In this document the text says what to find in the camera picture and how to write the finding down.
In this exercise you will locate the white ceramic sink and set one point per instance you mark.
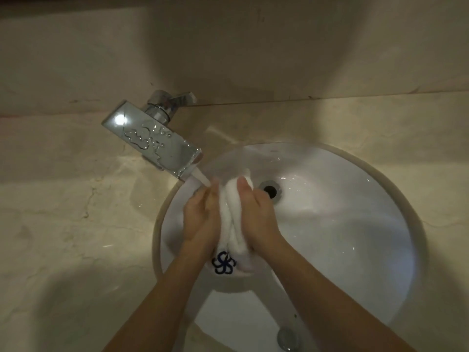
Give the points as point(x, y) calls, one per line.
point(348, 234)

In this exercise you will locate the person's right forearm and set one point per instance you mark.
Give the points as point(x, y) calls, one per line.
point(329, 304)

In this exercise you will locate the white towel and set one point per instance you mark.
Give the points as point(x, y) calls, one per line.
point(231, 223)

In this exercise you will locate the person's left forearm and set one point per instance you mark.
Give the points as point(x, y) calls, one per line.
point(157, 311)

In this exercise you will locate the person's left hand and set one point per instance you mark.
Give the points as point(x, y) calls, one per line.
point(201, 223)

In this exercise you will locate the chrome faucet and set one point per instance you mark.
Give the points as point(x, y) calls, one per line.
point(154, 142)

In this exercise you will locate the person's right hand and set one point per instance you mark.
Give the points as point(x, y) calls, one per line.
point(260, 223)

